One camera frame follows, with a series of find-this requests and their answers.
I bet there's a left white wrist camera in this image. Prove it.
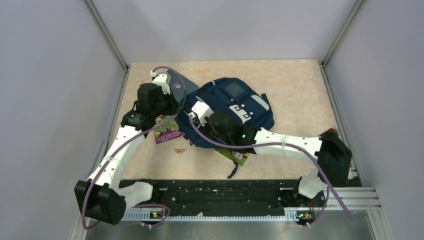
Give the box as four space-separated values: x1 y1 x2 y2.
149 70 171 95

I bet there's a dark blue hardcover book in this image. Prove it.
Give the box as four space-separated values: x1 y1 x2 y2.
166 70 199 103

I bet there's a purple cable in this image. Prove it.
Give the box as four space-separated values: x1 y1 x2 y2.
81 66 188 231
188 112 355 229

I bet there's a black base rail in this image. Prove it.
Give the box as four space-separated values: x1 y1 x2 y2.
132 178 327 218

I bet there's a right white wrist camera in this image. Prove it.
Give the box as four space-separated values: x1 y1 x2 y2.
189 101 214 127

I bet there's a navy blue student backpack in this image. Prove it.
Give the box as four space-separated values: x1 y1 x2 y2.
175 77 275 149

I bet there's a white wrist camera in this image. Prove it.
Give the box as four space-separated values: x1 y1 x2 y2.
149 70 171 95
189 101 214 127

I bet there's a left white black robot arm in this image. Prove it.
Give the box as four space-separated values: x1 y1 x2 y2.
74 83 179 230

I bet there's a brown leather pouch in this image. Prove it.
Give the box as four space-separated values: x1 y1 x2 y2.
319 127 339 137

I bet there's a blue landscape cover book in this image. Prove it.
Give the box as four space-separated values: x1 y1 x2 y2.
215 148 250 166

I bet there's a small orange eraser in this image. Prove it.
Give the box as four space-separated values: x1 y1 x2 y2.
174 149 185 154

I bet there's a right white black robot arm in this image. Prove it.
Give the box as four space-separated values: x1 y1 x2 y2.
198 112 352 206

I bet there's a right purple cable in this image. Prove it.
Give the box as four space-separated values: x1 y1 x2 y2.
188 112 355 229

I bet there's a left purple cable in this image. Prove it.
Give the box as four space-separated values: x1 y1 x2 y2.
81 66 188 231

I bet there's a purple treehouse children's book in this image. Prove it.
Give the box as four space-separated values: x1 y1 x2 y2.
153 115 183 144

